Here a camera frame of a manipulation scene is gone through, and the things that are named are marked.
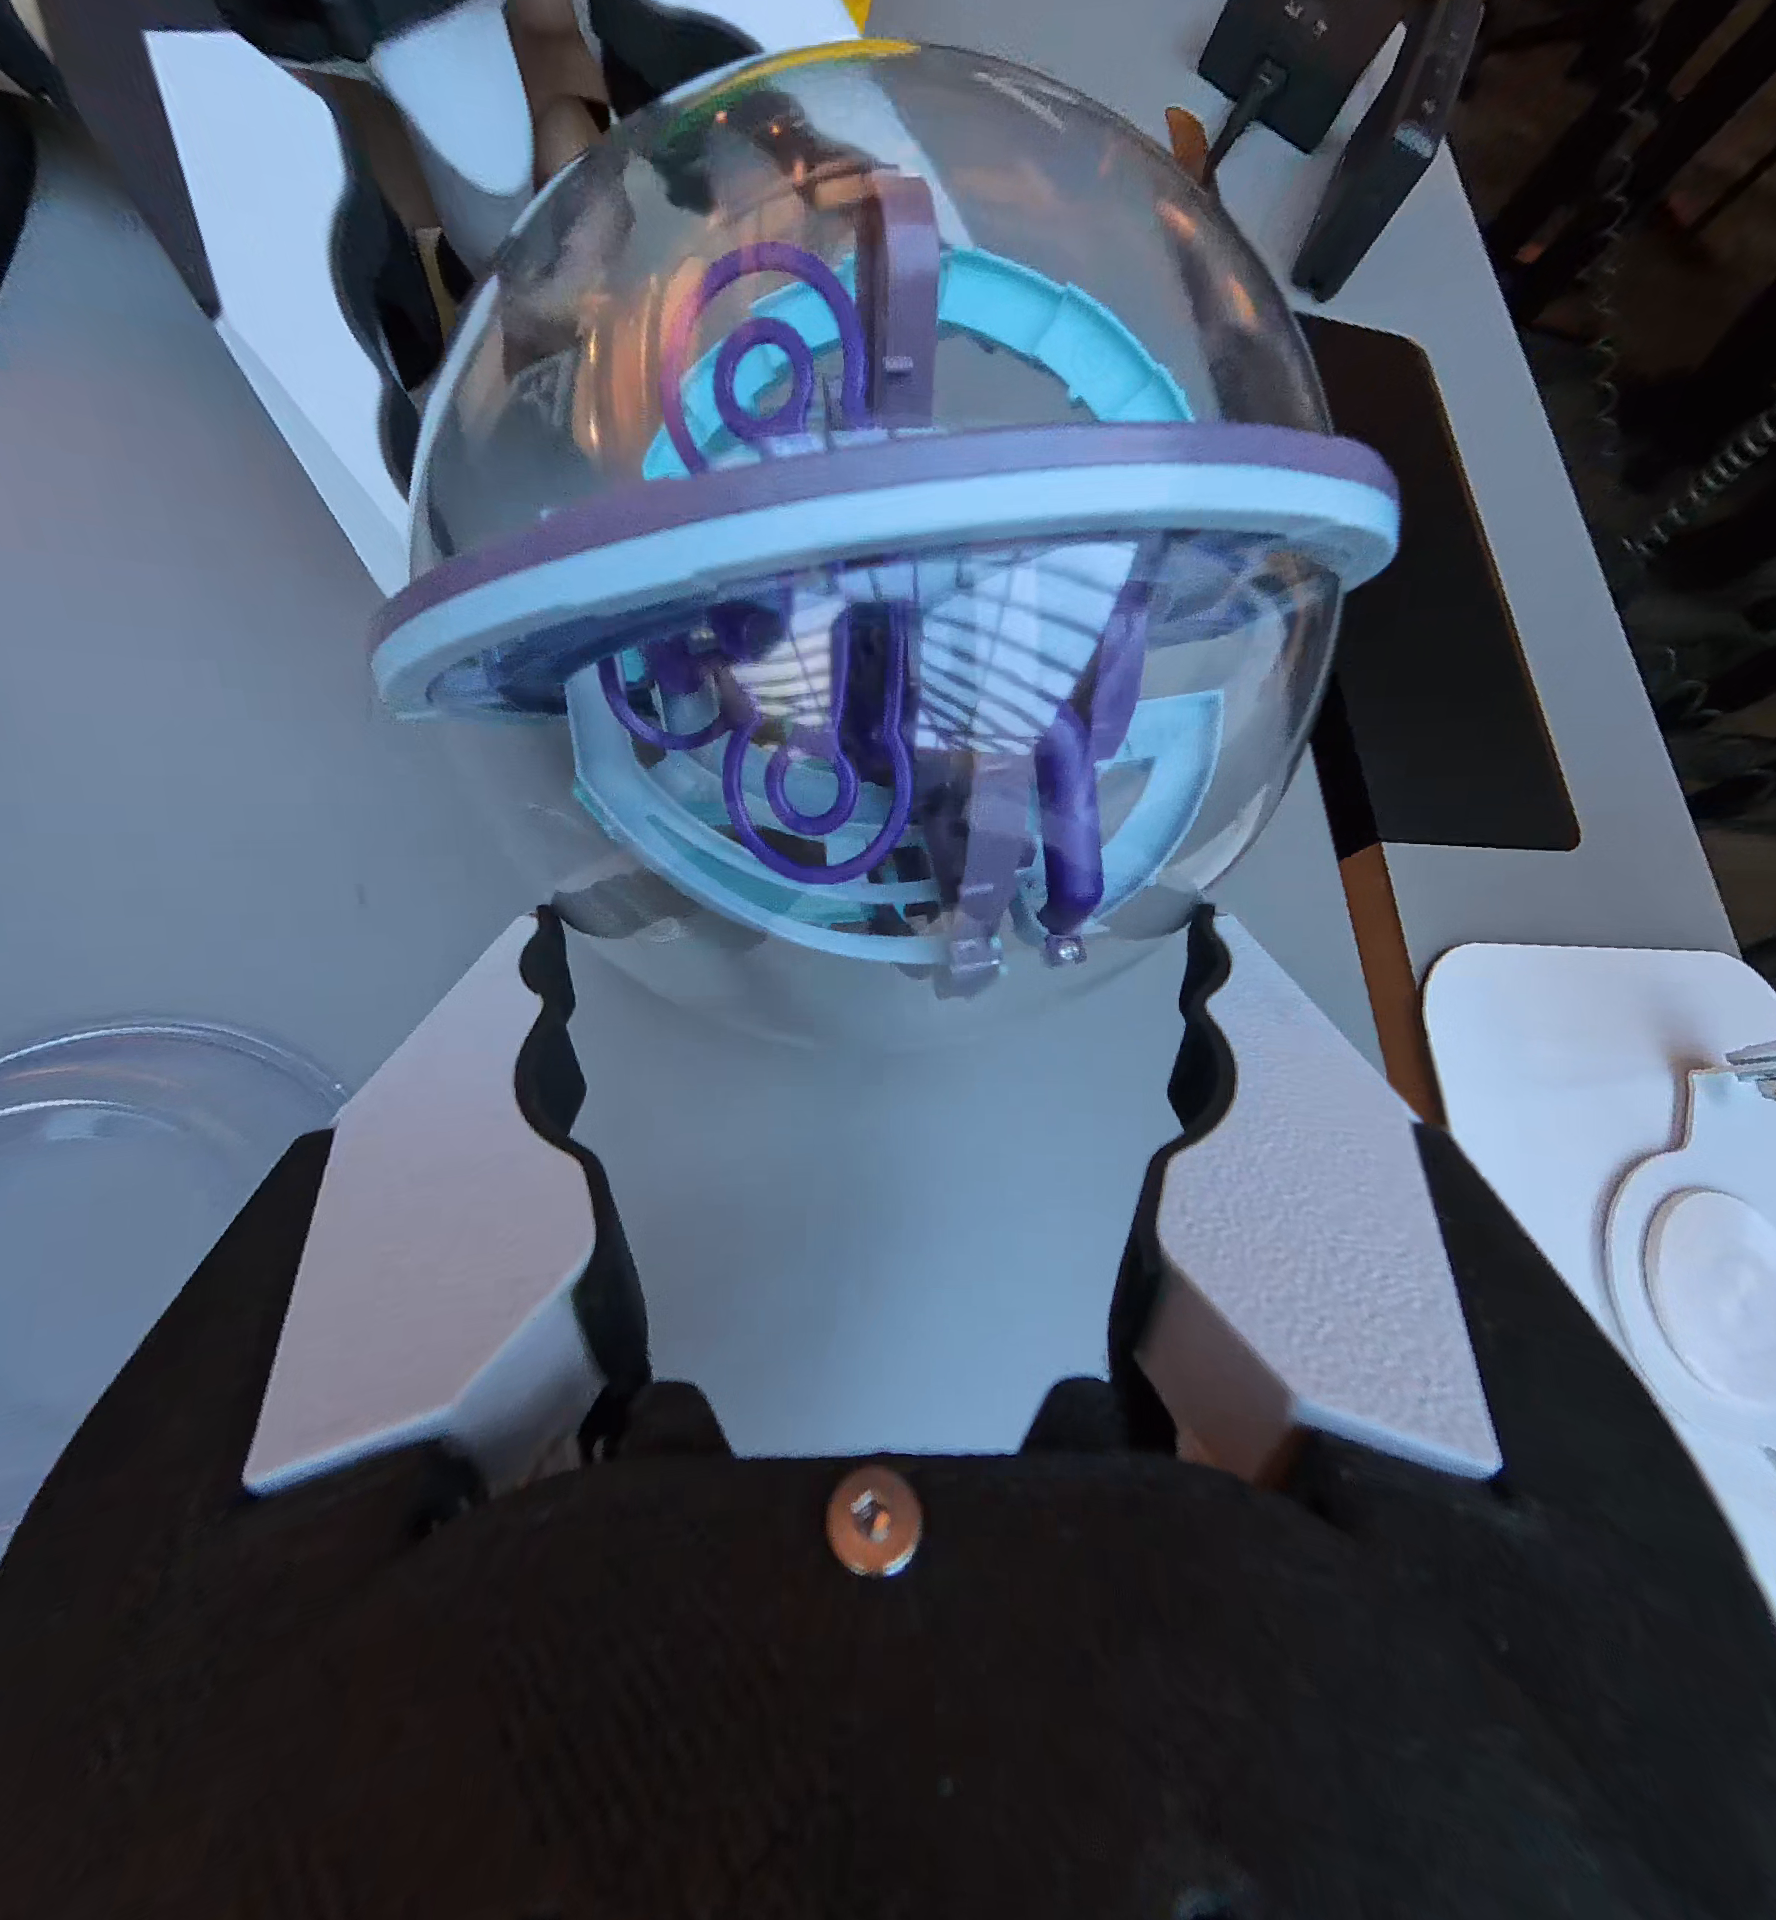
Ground clear maze ball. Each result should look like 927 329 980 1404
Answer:
365 37 1404 1052

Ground person's left hand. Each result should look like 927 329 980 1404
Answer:
525 0 607 173

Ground clear plastic dish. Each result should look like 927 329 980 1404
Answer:
0 1019 350 1614

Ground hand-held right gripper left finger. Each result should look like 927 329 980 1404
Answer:
243 905 653 1497

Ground black box-shaped device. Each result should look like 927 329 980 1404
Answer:
1199 0 1372 152

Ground black coiled cable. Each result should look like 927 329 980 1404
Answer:
1622 338 1776 565

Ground black clamp bracket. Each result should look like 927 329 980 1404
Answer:
1289 0 1485 303

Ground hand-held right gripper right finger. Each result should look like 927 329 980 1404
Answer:
1108 905 1506 1483

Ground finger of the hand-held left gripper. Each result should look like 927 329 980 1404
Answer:
140 26 431 593

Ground white mounting plate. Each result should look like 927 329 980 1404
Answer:
1424 942 1776 1748

